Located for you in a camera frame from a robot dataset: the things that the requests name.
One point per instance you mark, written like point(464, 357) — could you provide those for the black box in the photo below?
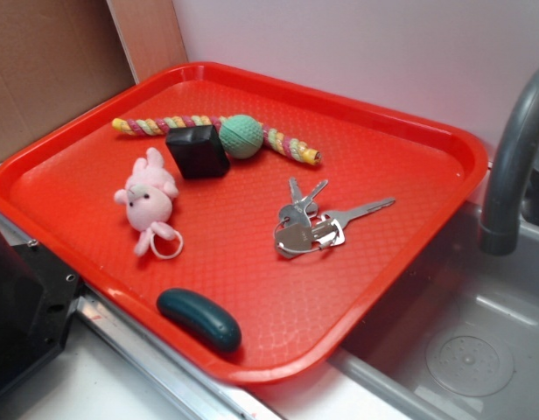
point(198, 152)

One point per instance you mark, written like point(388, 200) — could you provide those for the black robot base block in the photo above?
point(38, 296)

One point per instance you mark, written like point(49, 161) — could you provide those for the red plastic tray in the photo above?
point(292, 313)

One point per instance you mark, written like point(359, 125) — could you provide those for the silver key bunch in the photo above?
point(302, 230)

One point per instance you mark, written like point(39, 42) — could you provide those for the green rubber ball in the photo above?
point(241, 136)

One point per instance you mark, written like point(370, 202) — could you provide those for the dark green toy pickle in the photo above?
point(202, 317)

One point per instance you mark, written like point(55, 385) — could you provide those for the grey faucet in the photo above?
point(513, 187)

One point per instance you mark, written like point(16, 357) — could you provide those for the grey sink basin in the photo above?
point(457, 335)

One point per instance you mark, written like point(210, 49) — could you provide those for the brown cardboard panel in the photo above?
point(58, 59)

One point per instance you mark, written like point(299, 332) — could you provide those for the pink plush keychain toy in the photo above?
point(148, 197)

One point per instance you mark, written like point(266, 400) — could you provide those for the colourful rope toy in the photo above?
point(287, 146)

